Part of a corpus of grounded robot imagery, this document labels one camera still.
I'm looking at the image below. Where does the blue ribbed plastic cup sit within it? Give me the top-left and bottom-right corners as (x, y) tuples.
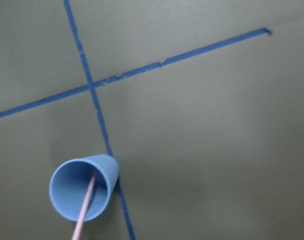
(49, 154), (120, 222)

